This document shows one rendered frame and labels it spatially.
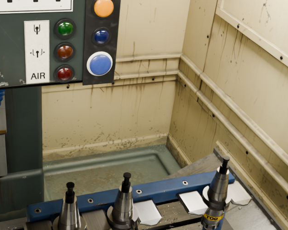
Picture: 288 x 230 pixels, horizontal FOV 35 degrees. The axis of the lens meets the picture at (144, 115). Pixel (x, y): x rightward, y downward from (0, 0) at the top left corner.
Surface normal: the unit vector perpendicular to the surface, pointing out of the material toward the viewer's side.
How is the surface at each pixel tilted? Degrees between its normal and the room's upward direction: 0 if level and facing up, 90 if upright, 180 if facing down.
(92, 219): 0
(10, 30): 90
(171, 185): 0
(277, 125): 90
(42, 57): 90
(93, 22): 90
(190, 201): 0
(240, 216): 24
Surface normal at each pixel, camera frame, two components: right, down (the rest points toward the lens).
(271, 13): -0.92, 0.11
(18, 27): 0.37, 0.53
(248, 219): -0.27, -0.72
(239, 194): 0.11, -0.84
